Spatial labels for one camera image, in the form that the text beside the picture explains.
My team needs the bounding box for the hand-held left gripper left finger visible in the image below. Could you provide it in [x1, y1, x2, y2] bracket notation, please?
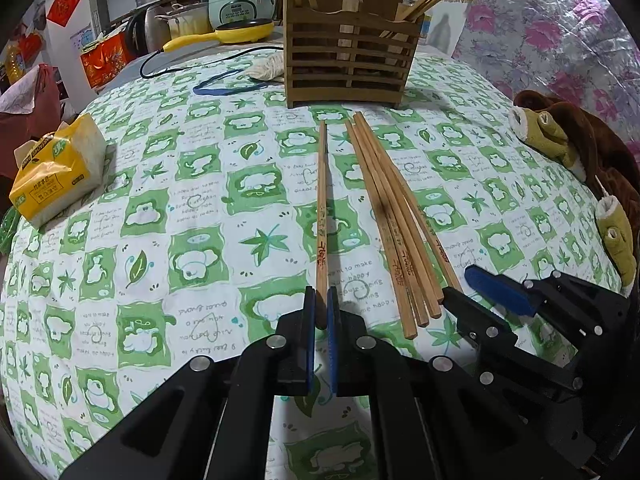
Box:
[60, 285, 318, 480]

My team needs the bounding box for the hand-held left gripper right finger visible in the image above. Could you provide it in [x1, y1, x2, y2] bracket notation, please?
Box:
[327, 286, 584, 480]

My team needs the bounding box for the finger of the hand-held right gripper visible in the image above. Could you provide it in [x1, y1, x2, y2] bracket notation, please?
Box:
[463, 265, 629, 342]
[442, 287, 584, 394]

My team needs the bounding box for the wooden chopstick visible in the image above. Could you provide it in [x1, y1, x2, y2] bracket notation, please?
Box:
[344, 120, 417, 340]
[352, 115, 430, 326]
[359, 112, 462, 294]
[356, 113, 442, 318]
[313, 120, 331, 331]

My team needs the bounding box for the wooden chopstick holder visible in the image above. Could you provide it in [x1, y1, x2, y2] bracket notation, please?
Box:
[282, 0, 426, 110]

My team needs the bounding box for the brown plush toy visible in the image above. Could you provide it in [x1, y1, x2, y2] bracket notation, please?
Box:
[507, 89, 640, 299]

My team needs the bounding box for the floral plastic sheet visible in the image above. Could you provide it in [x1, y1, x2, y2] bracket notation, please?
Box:
[452, 0, 640, 171]

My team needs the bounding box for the white cover with gold fringe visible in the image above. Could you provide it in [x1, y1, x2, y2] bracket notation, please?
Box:
[429, 0, 474, 56]

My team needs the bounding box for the yellow tissue pack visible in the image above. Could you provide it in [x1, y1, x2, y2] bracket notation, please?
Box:
[10, 112, 109, 226]

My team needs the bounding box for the yellow electric frying pan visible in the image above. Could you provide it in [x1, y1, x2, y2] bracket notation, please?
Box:
[160, 19, 276, 54]

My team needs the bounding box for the cream pot with lid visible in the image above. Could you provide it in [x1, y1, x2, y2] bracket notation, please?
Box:
[159, 2, 214, 41]

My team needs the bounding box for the light green rice cooker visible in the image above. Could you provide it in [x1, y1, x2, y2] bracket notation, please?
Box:
[207, 0, 276, 29]

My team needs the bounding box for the red gift box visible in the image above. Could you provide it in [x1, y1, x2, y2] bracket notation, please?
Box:
[80, 30, 134, 92]

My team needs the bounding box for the stainless steel kettle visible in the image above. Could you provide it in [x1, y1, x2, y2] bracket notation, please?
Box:
[125, 5, 169, 56]

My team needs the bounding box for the red plastic table cover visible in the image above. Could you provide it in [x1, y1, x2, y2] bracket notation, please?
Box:
[0, 62, 69, 181]

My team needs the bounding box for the white fridge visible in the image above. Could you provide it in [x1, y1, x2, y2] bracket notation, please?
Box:
[42, 0, 109, 61]

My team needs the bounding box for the yellow cooking oil bottle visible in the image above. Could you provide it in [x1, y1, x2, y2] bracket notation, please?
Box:
[5, 42, 26, 84]

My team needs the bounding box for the red diamond paper poster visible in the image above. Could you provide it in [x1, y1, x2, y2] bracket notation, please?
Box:
[47, 0, 85, 29]

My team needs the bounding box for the blue cord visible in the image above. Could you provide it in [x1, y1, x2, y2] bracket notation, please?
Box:
[192, 69, 274, 97]

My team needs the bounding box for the black power cable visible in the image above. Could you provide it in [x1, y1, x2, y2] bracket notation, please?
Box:
[139, 45, 284, 80]

